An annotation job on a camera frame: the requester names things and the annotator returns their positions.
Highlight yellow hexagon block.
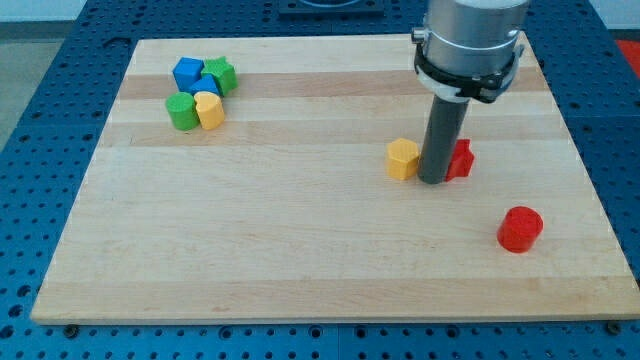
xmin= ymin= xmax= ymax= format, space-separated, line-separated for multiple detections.
xmin=385 ymin=138 xmax=420 ymax=180

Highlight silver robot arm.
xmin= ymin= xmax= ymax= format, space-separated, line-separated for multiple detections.
xmin=411 ymin=0 xmax=530 ymax=103

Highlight wooden board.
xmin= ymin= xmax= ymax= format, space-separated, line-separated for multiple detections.
xmin=31 ymin=34 xmax=639 ymax=325

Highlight yellow heart block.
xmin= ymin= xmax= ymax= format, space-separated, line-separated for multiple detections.
xmin=194 ymin=91 xmax=225 ymax=130

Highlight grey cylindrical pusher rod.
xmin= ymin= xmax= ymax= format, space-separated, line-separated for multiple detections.
xmin=418 ymin=96 xmax=468 ymax=184

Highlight red star block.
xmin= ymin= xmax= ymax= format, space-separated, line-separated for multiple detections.
xmin=445 ymin=139 xmax=475 ymax=182

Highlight green star block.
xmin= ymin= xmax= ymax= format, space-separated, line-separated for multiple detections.
xmin=201 ymin=56 xmax=238 ymax=97

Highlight blue triangle block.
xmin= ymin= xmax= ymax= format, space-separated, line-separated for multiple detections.
xmin=188 ymin=74 xmax=221 ymax=96

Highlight green cylinder block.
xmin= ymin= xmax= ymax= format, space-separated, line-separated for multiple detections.
xmin=165 ymin=92 xmax=200 ymax=131

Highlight blue cube block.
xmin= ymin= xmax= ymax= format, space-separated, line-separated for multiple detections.
xmin=172 ymin=57 xmax=204 ymax=92

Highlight red cylinder block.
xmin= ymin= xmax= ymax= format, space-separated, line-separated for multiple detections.
xmin=496 ymin=206 xmax=544 ymax=253

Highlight black clamp ring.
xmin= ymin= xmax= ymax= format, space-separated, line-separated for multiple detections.
xmin=412 ymin=43 xmax=524 ymax=105

